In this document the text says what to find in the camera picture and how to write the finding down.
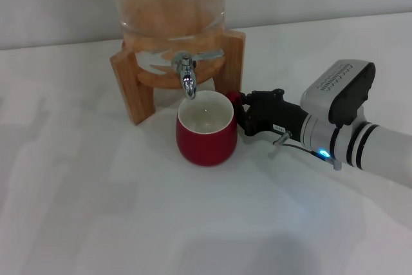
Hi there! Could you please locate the chrome faucet with lever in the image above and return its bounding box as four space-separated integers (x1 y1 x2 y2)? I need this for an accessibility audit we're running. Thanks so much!
171 48 225 99

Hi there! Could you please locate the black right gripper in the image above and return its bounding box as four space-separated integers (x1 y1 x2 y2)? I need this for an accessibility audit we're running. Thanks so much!
236 88 310 143

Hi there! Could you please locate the red ceramic cup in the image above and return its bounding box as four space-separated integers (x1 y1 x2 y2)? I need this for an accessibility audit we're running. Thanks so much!
175 90 242 167

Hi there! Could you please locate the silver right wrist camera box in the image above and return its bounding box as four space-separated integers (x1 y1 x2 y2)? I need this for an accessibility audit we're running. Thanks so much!
299 59 377 128

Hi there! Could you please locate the clear glass dispenser jar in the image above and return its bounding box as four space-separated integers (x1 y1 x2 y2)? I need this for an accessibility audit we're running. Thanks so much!
108 0 226 76

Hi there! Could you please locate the wooden dispenser stand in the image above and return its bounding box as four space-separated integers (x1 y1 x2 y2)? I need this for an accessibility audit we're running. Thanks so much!
109 28 246 127

